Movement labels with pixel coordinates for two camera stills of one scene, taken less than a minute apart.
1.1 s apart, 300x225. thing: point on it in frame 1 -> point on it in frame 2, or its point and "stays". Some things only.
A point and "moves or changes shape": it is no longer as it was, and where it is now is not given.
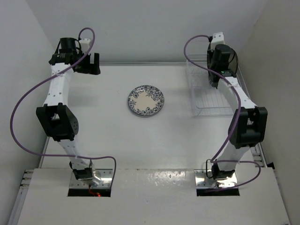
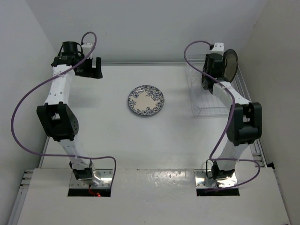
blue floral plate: (146, 100) stays
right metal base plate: (202, 181) stays
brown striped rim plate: (213, 80) moves or changes shape
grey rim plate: (233, 59) stays
